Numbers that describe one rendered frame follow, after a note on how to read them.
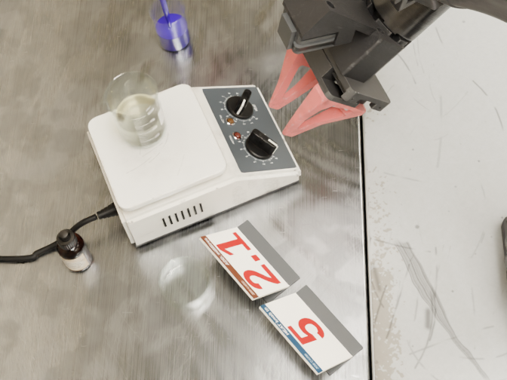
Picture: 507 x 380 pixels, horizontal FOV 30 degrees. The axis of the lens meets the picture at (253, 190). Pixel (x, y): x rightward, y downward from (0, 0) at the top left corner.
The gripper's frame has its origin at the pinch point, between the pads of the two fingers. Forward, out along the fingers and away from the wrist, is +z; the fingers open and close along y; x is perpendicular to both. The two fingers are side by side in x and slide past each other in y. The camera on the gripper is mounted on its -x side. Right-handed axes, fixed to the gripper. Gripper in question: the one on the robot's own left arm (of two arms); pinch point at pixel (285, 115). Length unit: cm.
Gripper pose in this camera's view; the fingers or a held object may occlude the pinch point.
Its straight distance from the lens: 94.3
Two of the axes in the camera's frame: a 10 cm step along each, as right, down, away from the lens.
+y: 3.8, 8.1, -4.5
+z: -6.5, 5.8, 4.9
